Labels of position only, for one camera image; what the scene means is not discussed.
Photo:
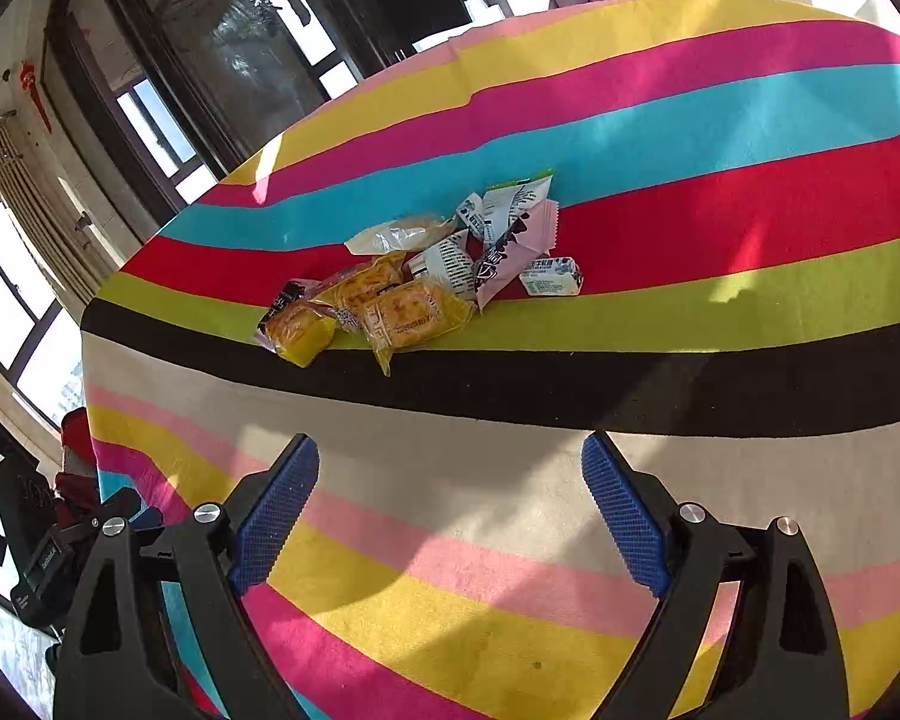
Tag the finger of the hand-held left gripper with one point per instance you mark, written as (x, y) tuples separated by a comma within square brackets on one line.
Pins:
[(148, 519), (116, 502)]

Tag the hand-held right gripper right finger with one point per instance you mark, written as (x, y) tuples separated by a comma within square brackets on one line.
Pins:
[(626, 517)]

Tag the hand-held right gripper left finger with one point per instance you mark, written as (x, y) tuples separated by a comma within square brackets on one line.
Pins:
[(274, 517)]

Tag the pink snack packet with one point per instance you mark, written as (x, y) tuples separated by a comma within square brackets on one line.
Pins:
[(521, 249)]

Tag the white printed snack packet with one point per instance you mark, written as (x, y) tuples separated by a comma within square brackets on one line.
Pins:
[(446, 262)]

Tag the red bag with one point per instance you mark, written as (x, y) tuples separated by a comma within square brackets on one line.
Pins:
[(75, 442)]

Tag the striped colourful tablecloth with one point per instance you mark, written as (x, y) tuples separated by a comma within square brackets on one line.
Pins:
[(570, 360)]

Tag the yellow cake dark-label packet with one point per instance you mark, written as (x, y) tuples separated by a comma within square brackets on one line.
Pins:
[(296, 330)]

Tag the orange cracker packet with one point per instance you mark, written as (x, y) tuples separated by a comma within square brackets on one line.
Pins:
[(364, 283), (409, 319)]

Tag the large balcony window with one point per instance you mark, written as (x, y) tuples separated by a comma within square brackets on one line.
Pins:
[(7, 277)]

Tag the small white-blue block packet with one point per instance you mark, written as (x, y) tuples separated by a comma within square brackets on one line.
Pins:
[(551, 276)]

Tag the cream translucent snack packet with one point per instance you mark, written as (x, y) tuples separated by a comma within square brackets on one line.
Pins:
[(394, 235)]

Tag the beige curtain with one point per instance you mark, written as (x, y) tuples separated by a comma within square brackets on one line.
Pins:
[(37, 195)]

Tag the white green-edged snack packet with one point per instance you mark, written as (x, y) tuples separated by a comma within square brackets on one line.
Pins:
[(514, 202)]

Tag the small white blue-print packet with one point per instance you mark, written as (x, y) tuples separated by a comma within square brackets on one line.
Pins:
[(471, 216)]

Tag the dark-framed window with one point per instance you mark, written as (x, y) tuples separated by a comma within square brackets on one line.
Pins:
[(157, 124)]

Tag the red hanging ornament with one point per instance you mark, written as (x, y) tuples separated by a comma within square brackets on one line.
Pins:
[(34, 94)]

